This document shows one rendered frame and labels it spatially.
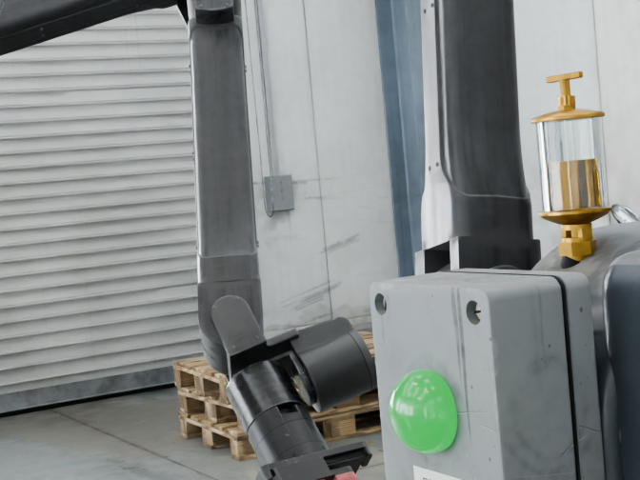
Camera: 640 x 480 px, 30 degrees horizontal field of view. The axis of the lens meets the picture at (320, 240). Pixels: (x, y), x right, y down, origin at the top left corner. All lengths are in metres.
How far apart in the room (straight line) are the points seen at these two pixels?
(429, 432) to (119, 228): 7.91
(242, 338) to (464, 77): 0.37
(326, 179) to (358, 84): 0.79
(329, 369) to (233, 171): 0.22
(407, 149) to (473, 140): 8.60
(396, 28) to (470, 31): 8.64
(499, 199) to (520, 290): 0.35
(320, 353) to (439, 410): 0.64
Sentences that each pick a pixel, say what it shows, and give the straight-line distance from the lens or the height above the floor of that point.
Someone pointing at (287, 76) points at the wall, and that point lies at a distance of 8.97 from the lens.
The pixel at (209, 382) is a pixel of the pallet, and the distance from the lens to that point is 6.30.
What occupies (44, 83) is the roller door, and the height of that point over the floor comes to 2.16.
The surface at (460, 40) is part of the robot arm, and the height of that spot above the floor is 1.45.
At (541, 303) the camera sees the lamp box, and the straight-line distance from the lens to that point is 0.41.
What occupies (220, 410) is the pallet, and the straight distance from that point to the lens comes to 6.31.
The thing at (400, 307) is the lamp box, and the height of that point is 1.32.
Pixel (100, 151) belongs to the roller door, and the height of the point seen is 1.68.
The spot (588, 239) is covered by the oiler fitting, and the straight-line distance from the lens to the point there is 0.48.
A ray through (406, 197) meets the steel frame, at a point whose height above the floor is 1.15.
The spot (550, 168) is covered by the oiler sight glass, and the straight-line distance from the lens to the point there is 0.48.
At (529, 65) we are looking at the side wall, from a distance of 8.54.
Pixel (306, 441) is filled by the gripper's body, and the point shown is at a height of 1.15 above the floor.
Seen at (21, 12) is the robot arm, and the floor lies 1.57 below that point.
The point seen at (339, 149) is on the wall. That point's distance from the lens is 9.14.
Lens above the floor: 1.37
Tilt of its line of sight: 3 degrees down
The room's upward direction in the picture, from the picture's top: 5 degrees counter-clockwise
